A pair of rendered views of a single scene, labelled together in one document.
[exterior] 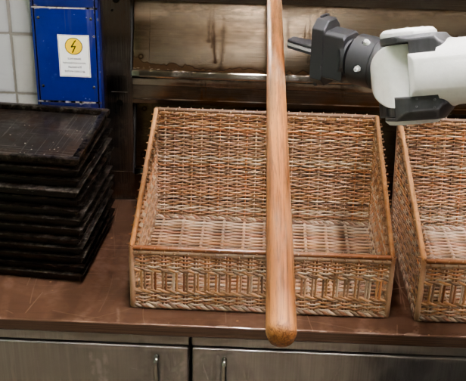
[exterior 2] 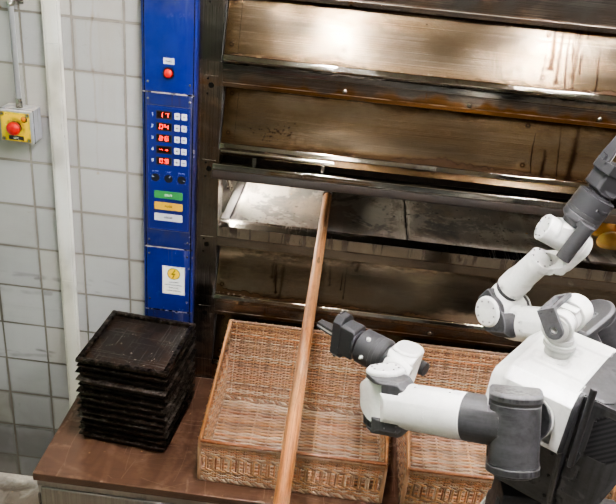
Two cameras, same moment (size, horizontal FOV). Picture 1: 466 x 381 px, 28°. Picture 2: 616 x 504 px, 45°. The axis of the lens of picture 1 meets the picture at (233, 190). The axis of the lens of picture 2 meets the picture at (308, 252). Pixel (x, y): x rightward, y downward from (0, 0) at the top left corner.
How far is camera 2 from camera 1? 0.51 m
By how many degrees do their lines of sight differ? 1
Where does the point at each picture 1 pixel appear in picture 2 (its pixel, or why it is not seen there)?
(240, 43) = (294, 280)
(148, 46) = (228, 277)
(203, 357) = not seen: outside the picture
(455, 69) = (408, 413)
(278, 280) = not seen: outside the picture
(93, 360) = not seen: outside the picture
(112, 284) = (186, 457)
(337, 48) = (348, 338)
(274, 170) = (283, 471)
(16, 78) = (130, 290)
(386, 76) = (367, 399)
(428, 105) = (391, 429)
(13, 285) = (114, 452)
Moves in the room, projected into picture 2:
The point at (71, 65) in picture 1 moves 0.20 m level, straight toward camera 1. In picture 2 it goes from (171, 286) to (168, 319)
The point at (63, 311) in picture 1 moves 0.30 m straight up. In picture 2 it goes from (148, 479) to (147, 397)
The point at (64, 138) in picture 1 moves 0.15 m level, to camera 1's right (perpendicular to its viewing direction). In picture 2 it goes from (160, 350) to (208, 355)
